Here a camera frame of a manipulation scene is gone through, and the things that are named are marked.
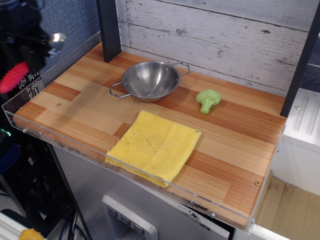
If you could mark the green toy broccoli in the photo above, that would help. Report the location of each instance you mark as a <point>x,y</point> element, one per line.
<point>207,99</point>

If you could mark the yellow folded cloth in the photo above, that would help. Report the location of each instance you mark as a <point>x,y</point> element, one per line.
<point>154,148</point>

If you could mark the black vertical frame post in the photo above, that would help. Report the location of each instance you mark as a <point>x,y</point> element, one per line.
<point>302,64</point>

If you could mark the red-handled metal spoon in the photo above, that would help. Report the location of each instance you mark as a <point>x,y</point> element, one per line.
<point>15,75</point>

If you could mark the black plastic crate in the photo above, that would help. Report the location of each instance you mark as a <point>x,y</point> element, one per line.
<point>31,85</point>

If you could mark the grey control panel with buttons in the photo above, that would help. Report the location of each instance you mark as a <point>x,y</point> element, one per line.
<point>127,224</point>

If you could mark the black left frame post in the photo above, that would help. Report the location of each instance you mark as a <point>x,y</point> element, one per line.
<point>109,28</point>

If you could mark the white ribbed appliance block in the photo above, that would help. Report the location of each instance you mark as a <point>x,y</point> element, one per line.
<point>296,160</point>

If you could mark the steel bowl with handles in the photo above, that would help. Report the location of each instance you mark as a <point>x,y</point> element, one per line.
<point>151,81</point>

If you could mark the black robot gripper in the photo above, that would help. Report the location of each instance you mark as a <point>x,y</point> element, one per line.
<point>19,18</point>

